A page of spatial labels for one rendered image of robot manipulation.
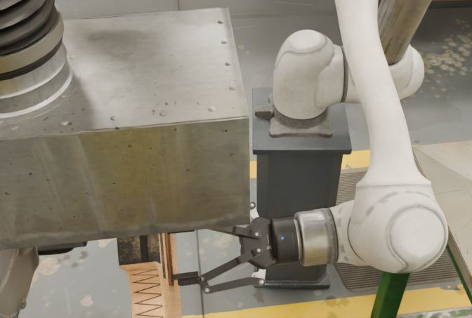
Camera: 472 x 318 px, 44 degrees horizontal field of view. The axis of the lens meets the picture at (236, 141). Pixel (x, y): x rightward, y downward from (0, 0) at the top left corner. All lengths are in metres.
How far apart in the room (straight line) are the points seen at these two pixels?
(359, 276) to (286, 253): 1.30
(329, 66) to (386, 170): 0.76
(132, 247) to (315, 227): 0.32
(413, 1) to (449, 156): 0.34
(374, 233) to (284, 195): 1.02
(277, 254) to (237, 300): 1.22
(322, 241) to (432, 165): 0.46
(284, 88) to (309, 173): 0.29
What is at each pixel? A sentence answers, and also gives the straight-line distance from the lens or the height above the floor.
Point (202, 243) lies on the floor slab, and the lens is 2.29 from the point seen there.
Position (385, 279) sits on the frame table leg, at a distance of 1.69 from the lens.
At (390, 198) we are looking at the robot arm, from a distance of 0.79.
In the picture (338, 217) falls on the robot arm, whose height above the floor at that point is 1.11.
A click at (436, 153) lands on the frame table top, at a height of 0.93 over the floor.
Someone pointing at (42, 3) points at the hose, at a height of 1.61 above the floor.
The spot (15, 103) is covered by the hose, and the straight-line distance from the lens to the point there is 0.51.
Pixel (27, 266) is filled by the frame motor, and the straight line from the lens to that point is 0.84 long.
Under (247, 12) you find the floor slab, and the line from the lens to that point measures 3.52.
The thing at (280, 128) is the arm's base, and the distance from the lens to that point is 1.66.
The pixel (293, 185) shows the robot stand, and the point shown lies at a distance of 1.76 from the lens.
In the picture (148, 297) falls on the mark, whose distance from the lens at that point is 0.83.
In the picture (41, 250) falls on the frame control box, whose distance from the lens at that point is 1.20.
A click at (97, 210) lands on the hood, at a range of 0.55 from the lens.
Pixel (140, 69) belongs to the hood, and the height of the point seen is 1.53.
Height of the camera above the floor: 1.84
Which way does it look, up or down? 44 degrees down
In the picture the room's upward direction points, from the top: 2 degrees counter-clockwise
